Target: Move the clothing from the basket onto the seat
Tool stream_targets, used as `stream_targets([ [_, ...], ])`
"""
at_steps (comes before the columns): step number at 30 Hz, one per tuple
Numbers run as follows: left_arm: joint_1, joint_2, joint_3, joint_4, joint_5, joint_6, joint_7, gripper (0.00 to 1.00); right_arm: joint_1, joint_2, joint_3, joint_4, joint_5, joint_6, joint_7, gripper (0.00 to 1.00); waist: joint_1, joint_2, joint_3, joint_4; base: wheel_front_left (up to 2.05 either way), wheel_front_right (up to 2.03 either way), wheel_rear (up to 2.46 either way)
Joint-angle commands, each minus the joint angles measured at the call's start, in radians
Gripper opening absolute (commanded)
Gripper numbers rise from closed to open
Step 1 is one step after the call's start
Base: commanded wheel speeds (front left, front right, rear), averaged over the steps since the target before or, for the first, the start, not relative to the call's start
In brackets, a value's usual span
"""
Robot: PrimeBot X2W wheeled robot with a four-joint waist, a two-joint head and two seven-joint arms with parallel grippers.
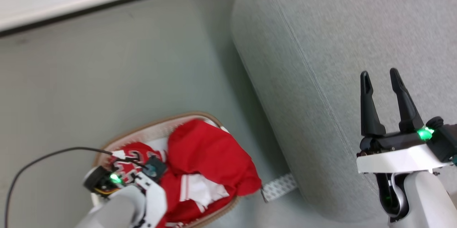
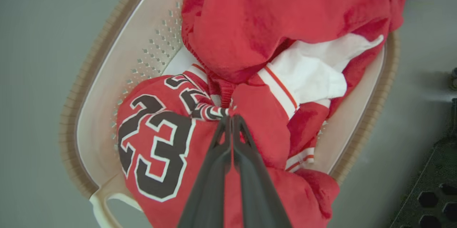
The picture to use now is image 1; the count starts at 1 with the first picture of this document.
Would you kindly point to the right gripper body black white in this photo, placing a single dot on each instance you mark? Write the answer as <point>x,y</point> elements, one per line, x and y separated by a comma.
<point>392,158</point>

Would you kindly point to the plain red fleece garment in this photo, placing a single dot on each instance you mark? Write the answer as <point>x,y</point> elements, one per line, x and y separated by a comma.
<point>207,153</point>

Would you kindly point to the woven laundry basket brown rim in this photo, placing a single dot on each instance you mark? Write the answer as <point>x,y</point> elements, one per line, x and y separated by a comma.
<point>153,129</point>

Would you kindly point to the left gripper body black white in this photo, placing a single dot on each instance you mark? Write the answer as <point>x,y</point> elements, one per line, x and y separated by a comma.
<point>95,182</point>

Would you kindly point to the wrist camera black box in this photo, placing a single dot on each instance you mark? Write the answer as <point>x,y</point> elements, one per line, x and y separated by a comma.
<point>154,168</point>
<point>442,142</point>

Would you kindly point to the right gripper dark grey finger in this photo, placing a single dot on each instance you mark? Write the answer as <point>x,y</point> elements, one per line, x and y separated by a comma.
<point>369,113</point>
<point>407,110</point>

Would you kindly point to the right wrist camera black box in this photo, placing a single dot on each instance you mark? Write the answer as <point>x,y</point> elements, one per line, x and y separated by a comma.
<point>442,142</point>

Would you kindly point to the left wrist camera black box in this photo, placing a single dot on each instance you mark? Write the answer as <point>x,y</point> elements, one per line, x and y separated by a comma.
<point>154,168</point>

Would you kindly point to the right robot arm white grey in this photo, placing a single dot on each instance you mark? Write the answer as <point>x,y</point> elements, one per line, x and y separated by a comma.
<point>425,199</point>

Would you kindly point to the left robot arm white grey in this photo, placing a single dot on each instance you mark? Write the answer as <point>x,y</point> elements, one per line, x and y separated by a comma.
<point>117,210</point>

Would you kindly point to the white patterned strip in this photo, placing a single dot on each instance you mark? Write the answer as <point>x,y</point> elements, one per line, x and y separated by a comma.
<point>278,187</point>

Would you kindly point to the red jersey with white print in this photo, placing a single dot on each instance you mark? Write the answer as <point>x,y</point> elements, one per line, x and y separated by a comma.
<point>137,149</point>

